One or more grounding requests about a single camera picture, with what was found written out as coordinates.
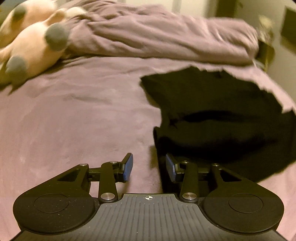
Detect black garment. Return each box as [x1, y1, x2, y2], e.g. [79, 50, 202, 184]
[141, 66, 295, 182]

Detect mauve bed sheet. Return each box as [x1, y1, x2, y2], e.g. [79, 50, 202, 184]
[1, 56, 295, 240]

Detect small wooden side table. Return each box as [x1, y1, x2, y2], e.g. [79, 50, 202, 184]
[254, 40, 275, 72]

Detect pink plush toy grey feet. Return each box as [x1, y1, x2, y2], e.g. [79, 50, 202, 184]
[1, 1, 86, 87]

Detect items on side table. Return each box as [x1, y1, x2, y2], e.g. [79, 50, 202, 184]
[257, 15, 274, 45]

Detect mauve crumpled duvet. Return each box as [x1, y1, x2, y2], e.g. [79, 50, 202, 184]
[65, 1, 259, 65]

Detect dark wall television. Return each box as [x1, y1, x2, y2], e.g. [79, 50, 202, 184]
[281, 8, 296, 45]

